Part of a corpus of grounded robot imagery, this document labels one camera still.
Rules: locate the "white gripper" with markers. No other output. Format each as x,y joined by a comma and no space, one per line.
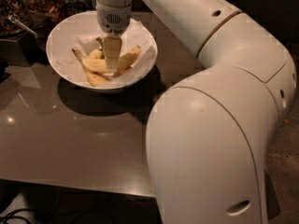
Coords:
112,19

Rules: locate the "white paper bowl liner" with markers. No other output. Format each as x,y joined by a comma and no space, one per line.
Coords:
140,38

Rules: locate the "back green-stemmed banana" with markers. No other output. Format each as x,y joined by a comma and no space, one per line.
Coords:
96,46

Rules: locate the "white ceramic bowl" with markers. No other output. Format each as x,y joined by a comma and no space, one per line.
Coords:
67,31

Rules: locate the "dark wire basket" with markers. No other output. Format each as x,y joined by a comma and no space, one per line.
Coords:
71,9

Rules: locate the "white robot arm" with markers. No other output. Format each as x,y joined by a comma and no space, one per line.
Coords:
207,136

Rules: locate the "glass jar of snacks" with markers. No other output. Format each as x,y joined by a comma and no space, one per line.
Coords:
53,9

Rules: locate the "metal scoop handle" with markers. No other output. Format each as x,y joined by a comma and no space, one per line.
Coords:
14,19

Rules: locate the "glass bowl of nuts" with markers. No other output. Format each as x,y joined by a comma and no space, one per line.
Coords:
16,9

